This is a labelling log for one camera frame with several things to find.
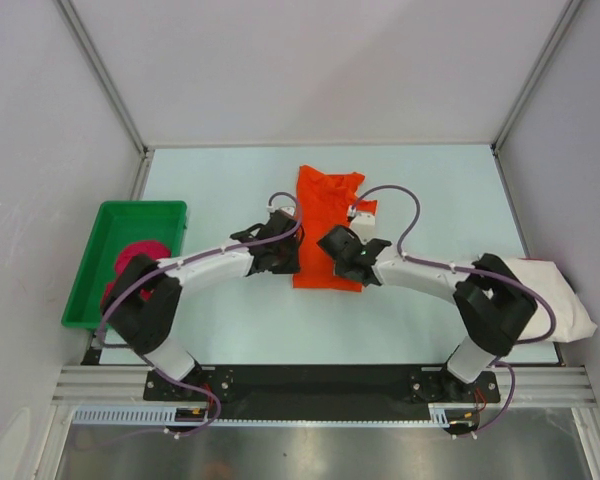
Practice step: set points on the green plastic bin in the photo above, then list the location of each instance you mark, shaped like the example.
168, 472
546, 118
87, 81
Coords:
121, 230

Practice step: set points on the orange t shirt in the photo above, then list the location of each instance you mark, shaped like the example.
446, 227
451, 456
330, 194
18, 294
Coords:
325, 199

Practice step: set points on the white cable duct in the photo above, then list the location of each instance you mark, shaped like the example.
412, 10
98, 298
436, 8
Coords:
157, 416

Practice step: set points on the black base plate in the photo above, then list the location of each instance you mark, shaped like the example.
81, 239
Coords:
325, 393

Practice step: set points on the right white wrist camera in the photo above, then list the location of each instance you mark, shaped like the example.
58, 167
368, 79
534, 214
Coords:
362, 223

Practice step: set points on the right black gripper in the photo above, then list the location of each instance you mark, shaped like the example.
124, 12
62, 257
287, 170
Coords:
339, 270

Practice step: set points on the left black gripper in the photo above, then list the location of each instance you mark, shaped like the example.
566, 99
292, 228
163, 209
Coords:
292, 266

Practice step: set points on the aluminium rail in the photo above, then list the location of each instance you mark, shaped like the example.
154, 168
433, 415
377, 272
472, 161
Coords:
536, 387

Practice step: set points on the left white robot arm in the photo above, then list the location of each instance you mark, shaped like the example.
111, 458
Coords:
141, 305

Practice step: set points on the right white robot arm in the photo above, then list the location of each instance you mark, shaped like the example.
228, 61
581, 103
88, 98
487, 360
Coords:
495, 307

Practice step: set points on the magenta t shirt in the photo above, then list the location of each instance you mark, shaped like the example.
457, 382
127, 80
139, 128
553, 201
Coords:
154, 249

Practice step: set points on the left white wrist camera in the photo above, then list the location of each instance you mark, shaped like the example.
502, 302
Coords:
284, 211

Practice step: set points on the white folded t shirt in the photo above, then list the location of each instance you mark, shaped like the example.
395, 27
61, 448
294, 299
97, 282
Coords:
572, 321

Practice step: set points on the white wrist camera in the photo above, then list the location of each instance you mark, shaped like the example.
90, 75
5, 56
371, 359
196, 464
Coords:
284, 211
362, 223

